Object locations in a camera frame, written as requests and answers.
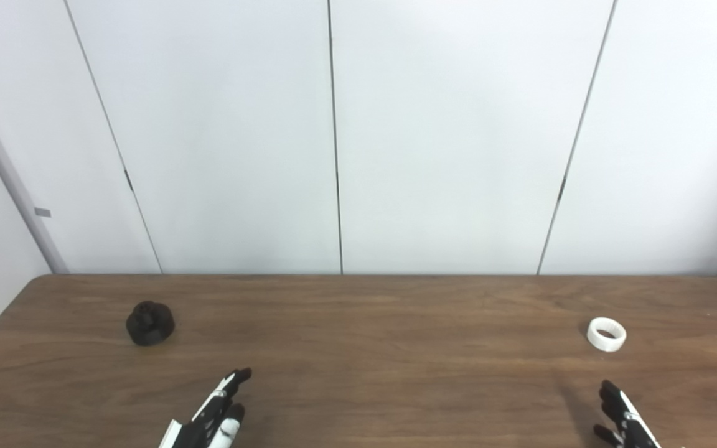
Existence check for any grey wall post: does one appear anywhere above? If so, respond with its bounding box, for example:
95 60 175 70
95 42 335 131
0 62 70 275

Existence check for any white toothed ring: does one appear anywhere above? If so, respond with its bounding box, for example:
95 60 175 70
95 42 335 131
586 317 627 353

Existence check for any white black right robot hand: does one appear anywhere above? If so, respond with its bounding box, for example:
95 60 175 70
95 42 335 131
594 380 662 448

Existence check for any round black part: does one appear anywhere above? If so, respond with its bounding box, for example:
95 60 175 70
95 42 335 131
126 301 176 347

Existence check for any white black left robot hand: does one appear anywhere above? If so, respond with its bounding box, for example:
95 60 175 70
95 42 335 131
159 367 252 448

